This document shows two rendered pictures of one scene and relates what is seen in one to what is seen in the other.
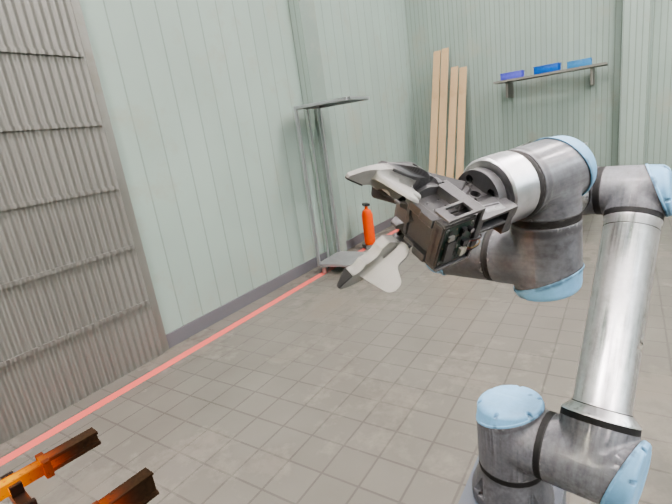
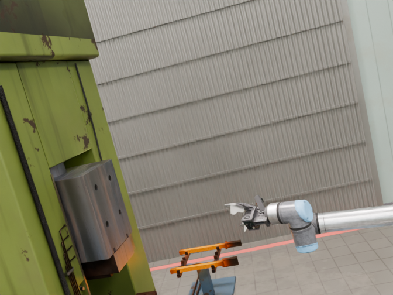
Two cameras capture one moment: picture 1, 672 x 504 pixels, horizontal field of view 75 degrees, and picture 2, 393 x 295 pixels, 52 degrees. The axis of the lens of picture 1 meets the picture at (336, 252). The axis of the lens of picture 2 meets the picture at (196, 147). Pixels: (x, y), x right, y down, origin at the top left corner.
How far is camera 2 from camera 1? 168 cm
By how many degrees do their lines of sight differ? 61
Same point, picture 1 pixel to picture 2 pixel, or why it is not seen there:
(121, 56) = (371, 10)
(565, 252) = (295, 238)
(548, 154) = (284, 208)
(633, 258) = not seen: outside the picture
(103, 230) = (344, 129)
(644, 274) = not seen: outside the picture
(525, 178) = (271, 213)
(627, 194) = not seen: outside the picture
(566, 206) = (292, 224)
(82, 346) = (324, 198)
